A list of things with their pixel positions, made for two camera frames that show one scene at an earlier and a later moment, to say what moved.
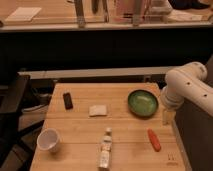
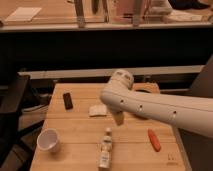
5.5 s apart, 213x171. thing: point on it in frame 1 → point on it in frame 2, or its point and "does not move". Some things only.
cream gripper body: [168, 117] → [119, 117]
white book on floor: [25, 14] does not move
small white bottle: [105, 150] does not move
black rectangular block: [68, 100] does not move
